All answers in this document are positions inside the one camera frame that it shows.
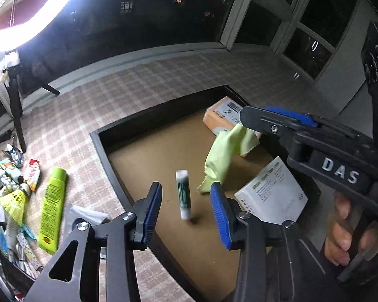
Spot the person right hand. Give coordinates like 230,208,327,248
324,193,378,267

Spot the green white tube stick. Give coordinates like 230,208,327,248
175,170,191,221

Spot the green lotion tube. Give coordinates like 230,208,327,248
38,167,67,255

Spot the clear plastic bag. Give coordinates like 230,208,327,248
64,203,110,237

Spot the light green cloth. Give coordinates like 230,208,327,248
197,122,259,194

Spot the snack packet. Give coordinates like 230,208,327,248
24,159,41,192

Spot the black light tripod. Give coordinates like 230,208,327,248
0,50,60,153

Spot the orange tissue pack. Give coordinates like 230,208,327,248
203,95,262,158

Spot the black tray box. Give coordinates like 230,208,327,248
90,85,322,302

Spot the yellow shuttlecock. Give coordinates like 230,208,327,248
0,189,28,226

